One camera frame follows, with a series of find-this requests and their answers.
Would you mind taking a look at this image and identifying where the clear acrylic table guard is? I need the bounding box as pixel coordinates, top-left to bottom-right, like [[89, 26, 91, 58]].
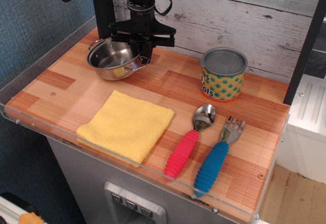
[[2, 20, 289, 223]]

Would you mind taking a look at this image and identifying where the small stainless steel pot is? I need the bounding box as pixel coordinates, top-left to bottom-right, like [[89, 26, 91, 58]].
[[87, 38, 150, 81]]

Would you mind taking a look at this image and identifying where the black upright post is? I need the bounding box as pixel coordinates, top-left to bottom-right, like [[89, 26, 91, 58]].
[[93, 0, 115, 39], [283, 0, 325, 105]]

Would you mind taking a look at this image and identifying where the black left upright post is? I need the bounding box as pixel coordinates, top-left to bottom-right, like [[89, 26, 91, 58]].
[[93, 0, 115, 39]]

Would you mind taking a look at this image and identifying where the black right upright post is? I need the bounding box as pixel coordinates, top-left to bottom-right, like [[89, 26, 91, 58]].
[[283, 0, 325, 105]]

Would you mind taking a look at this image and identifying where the yellow folded cloth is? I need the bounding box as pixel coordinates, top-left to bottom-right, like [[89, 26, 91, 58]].
[[76, 90, 174, 167]]

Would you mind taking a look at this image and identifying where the spoon with red handle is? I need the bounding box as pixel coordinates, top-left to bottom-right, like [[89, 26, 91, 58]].
[[165, 104, 216, 181]]

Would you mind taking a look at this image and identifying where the fork with blue handle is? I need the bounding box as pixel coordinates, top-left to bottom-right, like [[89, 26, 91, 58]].
[[194, 116, 246, 198]]

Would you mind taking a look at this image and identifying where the grey toy fridge cabinet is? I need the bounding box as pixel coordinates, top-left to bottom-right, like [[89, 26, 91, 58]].
[[47, 137, 233, 223]]

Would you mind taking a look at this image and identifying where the orange cloth at corner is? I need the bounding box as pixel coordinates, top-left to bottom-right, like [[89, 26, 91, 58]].
[[18, 212, 45, 224]]

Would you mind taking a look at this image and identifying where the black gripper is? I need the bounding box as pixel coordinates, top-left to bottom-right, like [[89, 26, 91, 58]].
[[109, 2, 176, 65]]

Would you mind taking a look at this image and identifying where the white toy sink unit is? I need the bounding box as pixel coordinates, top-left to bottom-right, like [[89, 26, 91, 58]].
[[276, 74, 325, 183]]

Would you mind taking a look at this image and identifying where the green patterned toy can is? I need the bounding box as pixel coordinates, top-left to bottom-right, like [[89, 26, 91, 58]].
[[199, 47, 248, 102]]

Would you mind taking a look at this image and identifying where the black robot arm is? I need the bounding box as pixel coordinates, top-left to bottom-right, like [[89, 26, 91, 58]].
[[109, 0, 176, 64]]

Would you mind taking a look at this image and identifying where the silver dispenser button panel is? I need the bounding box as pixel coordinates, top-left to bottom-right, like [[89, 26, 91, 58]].
[[104, 181, 168, 224]]

